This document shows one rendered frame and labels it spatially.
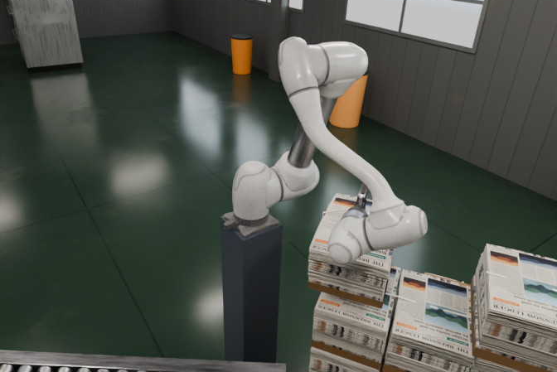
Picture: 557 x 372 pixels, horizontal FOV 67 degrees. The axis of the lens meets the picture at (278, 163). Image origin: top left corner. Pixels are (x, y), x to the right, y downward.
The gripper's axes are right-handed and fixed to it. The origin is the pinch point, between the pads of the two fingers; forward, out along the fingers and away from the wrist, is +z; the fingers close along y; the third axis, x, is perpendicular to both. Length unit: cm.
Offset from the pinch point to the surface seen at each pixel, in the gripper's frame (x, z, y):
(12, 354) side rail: -100, -75, 53
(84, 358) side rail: -76, -66, 52
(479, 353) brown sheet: 49, -17, 40
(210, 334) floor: -77, 23, 125
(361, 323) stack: 8.7, -16.5, 44.4
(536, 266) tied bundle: 64, 12, 18
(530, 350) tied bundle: 62, -17, 33
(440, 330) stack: 36, -9, 43
